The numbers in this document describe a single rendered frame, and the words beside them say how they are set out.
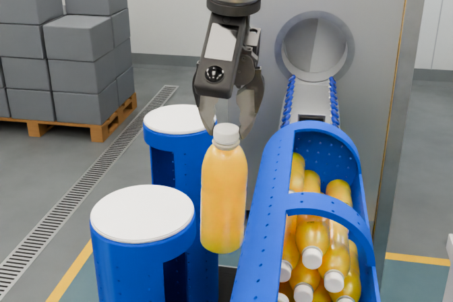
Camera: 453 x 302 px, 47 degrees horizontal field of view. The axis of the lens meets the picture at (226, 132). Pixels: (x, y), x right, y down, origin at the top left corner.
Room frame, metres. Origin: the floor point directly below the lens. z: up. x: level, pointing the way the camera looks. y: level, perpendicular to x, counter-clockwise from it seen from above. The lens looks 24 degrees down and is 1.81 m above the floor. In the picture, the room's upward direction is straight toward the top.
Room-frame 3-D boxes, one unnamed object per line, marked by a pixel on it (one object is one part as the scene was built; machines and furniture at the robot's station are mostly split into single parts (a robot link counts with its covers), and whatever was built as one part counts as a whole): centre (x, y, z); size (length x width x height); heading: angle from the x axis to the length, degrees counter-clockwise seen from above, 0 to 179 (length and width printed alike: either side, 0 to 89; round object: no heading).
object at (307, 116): (1.78, -0.31, 1.00); 0.10 x 0.04 x 0.15; 81
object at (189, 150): (1.86, 0.18, 0.59); 0.28 x 0.28 x 0.88
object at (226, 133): (0.71, 0.00, 1.49); 0.04 x 0.04 x 0.02
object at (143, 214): (1.21, 0.23, 1.03); 0.28 x 0.28 x 0.01
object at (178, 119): (1.86, 0.18, 1.03); 0.28 x 0.28 x 0.01
